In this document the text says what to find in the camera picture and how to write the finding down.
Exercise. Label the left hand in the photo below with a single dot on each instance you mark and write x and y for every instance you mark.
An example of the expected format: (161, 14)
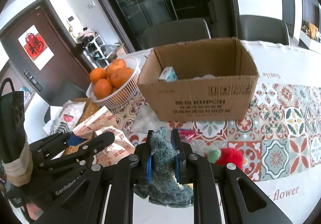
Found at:
(34, 211)

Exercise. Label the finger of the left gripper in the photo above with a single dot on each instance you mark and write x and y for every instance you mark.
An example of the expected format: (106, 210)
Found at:
(94, 146)
(52, 144)

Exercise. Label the white tv console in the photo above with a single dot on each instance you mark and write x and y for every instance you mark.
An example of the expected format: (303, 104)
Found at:
(306, 42)

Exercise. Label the red white snack packets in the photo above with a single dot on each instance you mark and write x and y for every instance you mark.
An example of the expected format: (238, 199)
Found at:
(102, 126)

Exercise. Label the blue-grey fuzzy cloth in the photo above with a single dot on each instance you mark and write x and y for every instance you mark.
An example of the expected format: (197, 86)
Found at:
(163, 189)

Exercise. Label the orange upper left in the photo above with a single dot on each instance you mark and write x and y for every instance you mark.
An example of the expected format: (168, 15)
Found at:
(97, 74)

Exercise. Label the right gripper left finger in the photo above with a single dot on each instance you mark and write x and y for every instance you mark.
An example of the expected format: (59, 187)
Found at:
(149, 157)

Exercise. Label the woven wicker tray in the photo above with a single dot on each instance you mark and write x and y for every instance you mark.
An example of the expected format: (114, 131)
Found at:
(90, 108)

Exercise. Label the light blue tissue pack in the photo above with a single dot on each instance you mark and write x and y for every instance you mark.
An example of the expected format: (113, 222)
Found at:
(168, 75)

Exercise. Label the brown entrance door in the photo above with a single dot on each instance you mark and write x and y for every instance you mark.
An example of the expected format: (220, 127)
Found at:
(64, 77)

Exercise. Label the orange centre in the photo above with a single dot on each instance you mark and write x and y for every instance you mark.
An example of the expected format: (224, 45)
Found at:
(120, 76)

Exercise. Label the orange top back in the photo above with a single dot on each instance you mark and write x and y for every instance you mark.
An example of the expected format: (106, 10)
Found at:
(120, 62)

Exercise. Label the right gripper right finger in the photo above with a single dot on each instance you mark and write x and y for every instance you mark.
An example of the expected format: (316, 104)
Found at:
(176, 142)

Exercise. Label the orange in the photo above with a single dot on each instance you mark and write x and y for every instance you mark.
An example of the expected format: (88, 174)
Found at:
(120, 62)
(102, 89)
(97, 74)
(120, 76)

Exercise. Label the illustrated white paper bag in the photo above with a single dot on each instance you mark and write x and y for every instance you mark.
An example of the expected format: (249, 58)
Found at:
(67, 118)

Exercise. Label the patterned tablecloth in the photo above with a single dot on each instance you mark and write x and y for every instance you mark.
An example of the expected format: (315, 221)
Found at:
(279, 136)

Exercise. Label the white plastic fruit basket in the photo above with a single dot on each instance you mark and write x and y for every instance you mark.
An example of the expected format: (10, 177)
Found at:
(123, 93)

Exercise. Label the brown cardboard box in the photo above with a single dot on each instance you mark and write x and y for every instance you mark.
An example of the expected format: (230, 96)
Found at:
(217, 80)

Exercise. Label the right grey dining chair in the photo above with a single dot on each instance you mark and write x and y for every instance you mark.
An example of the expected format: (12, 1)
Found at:
(262, 28)

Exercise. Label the left grey dining chair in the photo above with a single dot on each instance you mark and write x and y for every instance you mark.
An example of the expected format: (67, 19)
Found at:
(177, 31)

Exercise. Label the small cardboard box on floor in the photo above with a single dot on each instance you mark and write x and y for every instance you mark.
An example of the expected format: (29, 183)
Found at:
(120, 51)

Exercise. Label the orange front left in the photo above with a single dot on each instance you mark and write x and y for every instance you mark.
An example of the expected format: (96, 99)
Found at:
(102, 89)

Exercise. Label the red hawthorn snack bag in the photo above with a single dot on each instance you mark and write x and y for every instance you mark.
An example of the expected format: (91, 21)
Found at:
(186, 135)

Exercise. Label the red green plush toy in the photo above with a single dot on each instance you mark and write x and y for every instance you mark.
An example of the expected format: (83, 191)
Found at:
(226, 155)

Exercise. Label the grey dining chair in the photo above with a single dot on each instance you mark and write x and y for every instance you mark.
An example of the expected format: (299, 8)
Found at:
(177, 31)
(262, 28)

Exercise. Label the red fu poster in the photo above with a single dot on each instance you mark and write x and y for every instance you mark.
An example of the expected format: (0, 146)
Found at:
(35, 47)

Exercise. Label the white shoe shelf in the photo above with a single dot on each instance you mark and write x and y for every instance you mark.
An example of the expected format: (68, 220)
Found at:
(94, 49)

